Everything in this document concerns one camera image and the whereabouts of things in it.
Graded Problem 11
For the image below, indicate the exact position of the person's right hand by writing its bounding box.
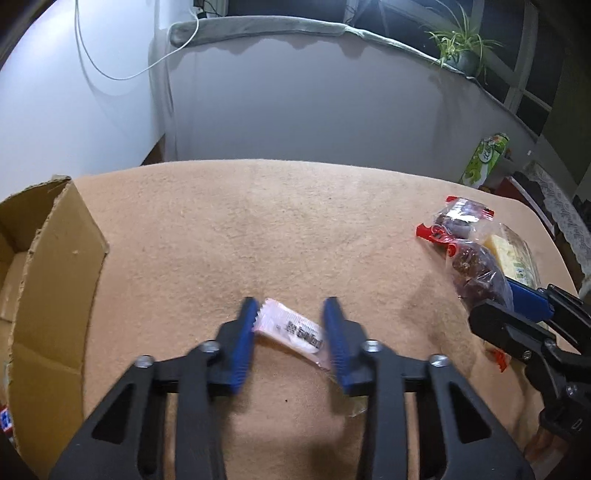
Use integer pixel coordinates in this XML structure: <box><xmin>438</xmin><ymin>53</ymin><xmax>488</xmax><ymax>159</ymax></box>
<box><xmin>525</xmin><ymin>415</ymin><xmax>557</xmax><ymax>468</ymax></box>

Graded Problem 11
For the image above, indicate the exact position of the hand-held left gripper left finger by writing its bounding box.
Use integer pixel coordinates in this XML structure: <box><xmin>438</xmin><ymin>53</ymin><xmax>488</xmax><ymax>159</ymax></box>
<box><xmin>48</xmin><ymin>296</ymin><xmax>258</xmax><ymax>480</ymax></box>

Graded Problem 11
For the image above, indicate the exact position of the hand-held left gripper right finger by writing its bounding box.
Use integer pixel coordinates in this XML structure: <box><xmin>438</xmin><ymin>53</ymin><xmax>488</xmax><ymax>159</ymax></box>
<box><xmin>322</xmin><ymin>296</ymin><xmax>536</xmax><ymax>480</ymax></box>

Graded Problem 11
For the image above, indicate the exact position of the pink white snack packet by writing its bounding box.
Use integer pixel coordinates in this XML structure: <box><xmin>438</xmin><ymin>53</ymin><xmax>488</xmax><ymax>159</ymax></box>
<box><xmin>254</xmin><ymin>298</ymin><xmax>368</xmax><ymax>416</ymax></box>

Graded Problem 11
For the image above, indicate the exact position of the cardboard box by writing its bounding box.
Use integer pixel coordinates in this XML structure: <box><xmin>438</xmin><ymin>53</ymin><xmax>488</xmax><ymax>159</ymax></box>
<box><xmin>0</xmin><ymin>174</ymin><xmax>110</xmax><ymax>462</ymax></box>

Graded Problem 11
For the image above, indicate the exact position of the potted spider plant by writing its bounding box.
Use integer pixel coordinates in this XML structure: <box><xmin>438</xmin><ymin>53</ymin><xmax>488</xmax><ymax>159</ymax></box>
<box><xmin>422</xmin><ymin>0</ymin><xmax>504</xmax><ymax>86</ymax></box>

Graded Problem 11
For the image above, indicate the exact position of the clear noodle package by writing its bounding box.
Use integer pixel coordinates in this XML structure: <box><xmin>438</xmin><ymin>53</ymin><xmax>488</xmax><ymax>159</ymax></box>
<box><xmin>480</xmin><ymin>223</ymin><xmax>542</xmax><ymax>289</ymax></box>

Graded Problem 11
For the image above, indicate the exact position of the grey rolled cloth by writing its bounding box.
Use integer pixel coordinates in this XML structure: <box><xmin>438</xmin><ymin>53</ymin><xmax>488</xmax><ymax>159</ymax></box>
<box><xmin>167</xmin><ymin>15</ymin><xmax>490</xmax><ymax>86</ymax></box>

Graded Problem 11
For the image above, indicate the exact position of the white lace cloth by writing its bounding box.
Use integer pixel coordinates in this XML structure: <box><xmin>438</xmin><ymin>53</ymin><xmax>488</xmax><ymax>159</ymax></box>
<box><xmin>526</xmin><ymin>161</ymin><xmax>591</xmax><ymax>278</ymax></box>

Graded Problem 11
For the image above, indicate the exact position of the tan table cloth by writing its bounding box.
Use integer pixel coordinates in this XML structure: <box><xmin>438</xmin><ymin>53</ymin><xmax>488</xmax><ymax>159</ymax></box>
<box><xmin>69</xmin><ymin>159</ymin><xmax>583</xmax><ymax>480</ymax></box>

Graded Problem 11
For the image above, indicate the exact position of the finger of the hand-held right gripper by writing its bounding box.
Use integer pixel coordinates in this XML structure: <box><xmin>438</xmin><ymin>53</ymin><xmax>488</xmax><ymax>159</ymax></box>
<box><xmin>505</xmin><ymin>276</ymin><xmax>591</xmax><ymax>344</ymax></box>
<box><xmin>468</xmin><ymin>299</ymin><xmax>561</xmax><ymax>366</ymax></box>

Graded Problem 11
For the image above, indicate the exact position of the clear packet dark snack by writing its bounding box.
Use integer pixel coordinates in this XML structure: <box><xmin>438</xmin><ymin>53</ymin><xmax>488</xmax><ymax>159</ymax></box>
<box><xmin>416</xmin><ymin>196</ymin><xmax>496</xmax><ymax>245</ymax></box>
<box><xmin>445</xmin><ymin>240</ymin><xmax>514</xmax><ymax>372</ymax></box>

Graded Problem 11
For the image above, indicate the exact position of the white cable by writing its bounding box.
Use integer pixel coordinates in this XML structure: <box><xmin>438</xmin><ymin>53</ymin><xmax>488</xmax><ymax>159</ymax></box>
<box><xmin>74</xmin><ymin>0</ymin><xmax>201</xmax><ymax>81</ymax></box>

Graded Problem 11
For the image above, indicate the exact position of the green printed bag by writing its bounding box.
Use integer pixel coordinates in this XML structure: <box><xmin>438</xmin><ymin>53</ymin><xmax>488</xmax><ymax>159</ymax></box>
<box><xmin>462</xmin><ymin>133</ymin><xmax>511</xmax><ymax>189</ymax></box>

